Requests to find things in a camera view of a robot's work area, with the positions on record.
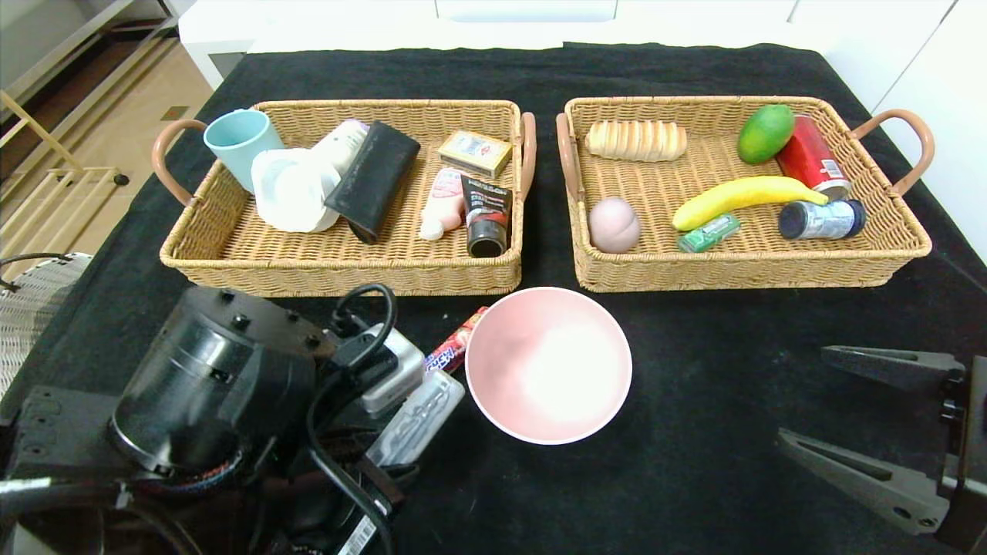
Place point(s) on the light blue plastic cup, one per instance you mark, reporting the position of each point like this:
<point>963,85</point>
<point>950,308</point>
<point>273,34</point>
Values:
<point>239,142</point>

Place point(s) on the small silver jar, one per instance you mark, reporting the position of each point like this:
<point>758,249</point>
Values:
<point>823,220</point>

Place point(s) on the black tablecloth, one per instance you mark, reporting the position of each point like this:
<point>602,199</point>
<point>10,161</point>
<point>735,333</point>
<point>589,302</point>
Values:
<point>694,370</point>

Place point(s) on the white woven chair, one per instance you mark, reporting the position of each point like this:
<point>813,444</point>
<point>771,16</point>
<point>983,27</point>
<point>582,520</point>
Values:
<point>35,308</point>

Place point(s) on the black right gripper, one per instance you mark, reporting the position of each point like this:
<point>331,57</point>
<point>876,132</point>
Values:
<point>964,432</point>

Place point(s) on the red soda can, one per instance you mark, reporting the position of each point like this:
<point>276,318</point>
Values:
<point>810,158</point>

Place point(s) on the clear plastic cutlery case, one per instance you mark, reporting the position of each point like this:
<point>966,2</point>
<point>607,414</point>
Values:
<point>420,416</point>

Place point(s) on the yellow banana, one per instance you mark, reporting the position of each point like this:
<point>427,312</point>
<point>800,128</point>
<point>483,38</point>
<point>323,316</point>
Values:
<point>740,194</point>

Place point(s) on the red Hi-Chew candy pack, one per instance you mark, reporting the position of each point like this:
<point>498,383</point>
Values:
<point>455,351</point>

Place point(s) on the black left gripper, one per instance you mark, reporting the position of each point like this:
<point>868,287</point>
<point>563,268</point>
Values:
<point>361,534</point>

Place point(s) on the pink bowl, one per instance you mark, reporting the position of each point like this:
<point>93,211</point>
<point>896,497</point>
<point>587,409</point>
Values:
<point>547,370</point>

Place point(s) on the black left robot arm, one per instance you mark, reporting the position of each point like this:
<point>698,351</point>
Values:
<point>200,385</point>

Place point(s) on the white round plastic container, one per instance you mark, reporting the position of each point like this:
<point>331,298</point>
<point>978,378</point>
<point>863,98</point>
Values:
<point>293,193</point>

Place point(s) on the striped bread roll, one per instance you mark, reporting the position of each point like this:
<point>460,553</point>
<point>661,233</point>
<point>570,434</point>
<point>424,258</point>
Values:
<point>636,140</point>

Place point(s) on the pink peach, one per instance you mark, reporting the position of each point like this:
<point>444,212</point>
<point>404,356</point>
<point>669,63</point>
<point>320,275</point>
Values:
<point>614,225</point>

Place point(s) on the pink tube white cap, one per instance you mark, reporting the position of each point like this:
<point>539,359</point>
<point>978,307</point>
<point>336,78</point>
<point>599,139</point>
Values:
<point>443,202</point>

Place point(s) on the small yellow card box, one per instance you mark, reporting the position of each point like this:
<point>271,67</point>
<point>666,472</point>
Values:
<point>476,153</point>

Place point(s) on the grey metal shelf frame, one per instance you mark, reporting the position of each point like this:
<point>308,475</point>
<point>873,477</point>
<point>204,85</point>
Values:
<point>77,46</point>

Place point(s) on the green gum pack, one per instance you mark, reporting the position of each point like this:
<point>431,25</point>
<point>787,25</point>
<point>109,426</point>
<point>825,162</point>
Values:
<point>709,233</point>

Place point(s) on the black tube red label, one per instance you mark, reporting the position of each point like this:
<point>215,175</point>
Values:
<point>487,216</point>

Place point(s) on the white low bench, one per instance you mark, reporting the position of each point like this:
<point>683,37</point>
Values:
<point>347,31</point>

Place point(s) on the black leather glasses case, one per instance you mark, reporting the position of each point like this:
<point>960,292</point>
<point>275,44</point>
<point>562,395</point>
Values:
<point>374,177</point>

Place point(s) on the green mango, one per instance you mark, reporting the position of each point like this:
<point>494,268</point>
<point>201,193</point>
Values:
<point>766,133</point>

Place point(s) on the light wooden rack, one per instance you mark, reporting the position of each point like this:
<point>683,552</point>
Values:
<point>62,193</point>

